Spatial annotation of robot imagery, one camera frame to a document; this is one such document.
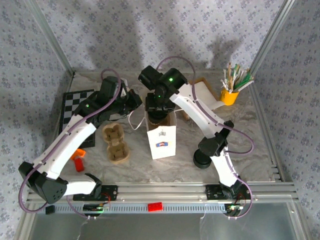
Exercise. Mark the brown wooden tray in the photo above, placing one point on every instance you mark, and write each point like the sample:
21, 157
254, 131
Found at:
202, 80

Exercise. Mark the red toy brick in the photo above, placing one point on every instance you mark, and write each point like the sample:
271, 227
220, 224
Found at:
155, 207

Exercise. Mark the orange red plastic toy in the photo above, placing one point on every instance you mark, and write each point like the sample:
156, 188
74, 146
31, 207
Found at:
78, 162

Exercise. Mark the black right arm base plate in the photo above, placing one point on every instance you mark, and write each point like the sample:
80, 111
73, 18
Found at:
212, 192

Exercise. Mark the small black block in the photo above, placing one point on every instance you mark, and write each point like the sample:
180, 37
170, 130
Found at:
50, 209

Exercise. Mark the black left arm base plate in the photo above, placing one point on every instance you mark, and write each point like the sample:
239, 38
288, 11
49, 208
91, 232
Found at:
112, 192

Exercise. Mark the white paper takeout bag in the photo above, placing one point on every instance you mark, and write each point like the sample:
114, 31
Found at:
162, 150

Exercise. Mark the brown cardboard cup carrier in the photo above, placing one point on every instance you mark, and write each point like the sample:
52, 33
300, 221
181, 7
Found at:
115, 150

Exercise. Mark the white green striped straw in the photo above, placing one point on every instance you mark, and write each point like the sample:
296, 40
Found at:
236, 68

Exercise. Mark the black grey chessboard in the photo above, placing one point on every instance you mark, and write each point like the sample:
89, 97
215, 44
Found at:
70, 105

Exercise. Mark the paper coffee cup black sleeve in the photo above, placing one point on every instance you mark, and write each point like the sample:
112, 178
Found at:
157, 117

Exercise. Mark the white wrapped straw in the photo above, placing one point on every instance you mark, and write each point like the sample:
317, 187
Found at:
225, 82

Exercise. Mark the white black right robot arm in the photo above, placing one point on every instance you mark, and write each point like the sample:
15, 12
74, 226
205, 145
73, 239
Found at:
197, 112

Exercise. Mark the stack of black cup lids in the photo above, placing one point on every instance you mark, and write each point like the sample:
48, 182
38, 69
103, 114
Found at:
201, 162

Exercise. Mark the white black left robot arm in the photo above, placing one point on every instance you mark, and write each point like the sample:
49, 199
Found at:
67, 145

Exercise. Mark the yellow straw holder cup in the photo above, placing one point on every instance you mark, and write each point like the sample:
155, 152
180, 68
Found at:
230, 98

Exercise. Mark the aluminium front rail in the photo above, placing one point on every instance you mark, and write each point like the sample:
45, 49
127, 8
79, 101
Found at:
162, 192

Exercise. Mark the wooden stirrer stick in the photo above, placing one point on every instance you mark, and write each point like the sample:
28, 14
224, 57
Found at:
229, 72

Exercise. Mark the aluminium frame post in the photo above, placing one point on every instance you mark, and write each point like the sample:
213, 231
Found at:
60, 50
270, 37

